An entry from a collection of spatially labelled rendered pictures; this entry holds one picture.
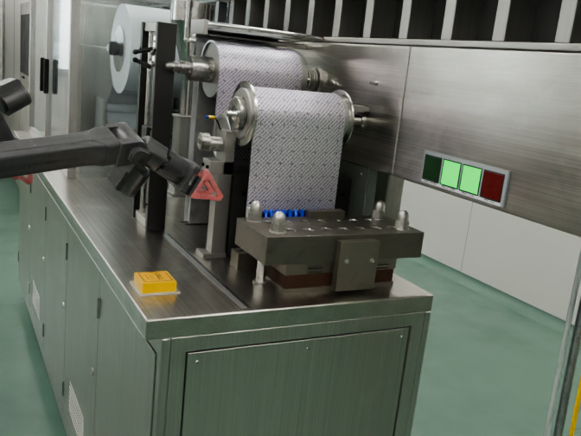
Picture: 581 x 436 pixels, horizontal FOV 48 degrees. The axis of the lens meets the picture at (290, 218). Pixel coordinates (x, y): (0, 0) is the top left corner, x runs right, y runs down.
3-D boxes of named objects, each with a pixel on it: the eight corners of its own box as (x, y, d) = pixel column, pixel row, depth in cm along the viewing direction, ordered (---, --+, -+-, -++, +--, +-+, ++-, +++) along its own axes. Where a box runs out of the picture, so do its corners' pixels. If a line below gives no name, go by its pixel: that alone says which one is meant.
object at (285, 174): (245, 216, 151) (252, 137, 146) (332, 215, 162) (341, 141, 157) (245, 217, 150) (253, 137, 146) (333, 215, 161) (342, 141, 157)
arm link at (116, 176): (137, 148, 126) (115, 122, 130) (103, 193, 128) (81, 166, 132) (175, 163, 136) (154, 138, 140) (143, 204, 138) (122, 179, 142)
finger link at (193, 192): (217, 214, 141) (182, 192, 136) (205, 206, 147) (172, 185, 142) (233, 187, 141) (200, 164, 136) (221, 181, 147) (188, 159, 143)
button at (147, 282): (133, 283, 135) (133, 272, 134) (166, 280, 138) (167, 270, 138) (142, 295, 129) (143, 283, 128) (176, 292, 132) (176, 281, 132)
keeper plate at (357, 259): (330, 288, 142) (336, 240, 139) (368, 285, 146) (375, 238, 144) (336, 292, 139) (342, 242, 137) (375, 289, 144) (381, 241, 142)
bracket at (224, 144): (194, 253, 160) (202, 128, 153) (218, 252, 163) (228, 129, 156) (201, 259, 156) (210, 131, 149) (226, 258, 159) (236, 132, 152)
